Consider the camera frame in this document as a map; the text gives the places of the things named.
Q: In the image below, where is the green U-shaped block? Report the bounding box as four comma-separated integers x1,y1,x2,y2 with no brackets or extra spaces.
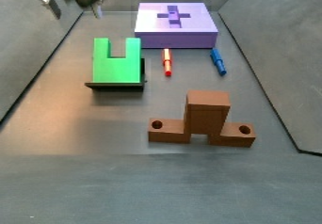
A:
93,38,140,84

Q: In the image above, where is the red cylindrical peg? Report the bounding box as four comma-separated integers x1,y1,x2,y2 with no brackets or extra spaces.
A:
161,48,172,76

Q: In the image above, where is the blue cylindrical peg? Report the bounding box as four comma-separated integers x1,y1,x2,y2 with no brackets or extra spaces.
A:
209,48,225,76

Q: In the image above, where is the purple board with cross slot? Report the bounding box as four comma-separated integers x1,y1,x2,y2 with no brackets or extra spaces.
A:
134,3,219,49

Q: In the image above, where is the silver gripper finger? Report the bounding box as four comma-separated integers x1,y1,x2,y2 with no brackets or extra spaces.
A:
40,0,61,19
90,0,102,19

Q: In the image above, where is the brown T-shaped block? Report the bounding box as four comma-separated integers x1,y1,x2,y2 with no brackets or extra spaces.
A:
148,90,255,148

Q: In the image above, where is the black angle bracket fixture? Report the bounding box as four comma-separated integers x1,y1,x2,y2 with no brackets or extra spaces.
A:
84,58,144,90

